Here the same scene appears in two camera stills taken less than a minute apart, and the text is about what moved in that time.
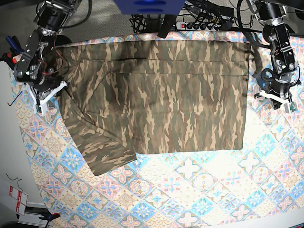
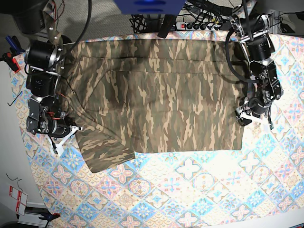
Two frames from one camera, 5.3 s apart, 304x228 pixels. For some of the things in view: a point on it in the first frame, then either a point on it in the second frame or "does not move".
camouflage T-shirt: x=120 y=98 does not move
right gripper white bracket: x=284 y=98 to x=241 y=112
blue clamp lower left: x=49 y=216 does not move
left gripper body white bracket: x=42 y=104 to x=59 y=147
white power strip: x=186 y=25 does not move
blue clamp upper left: x=15 y=46 does not move
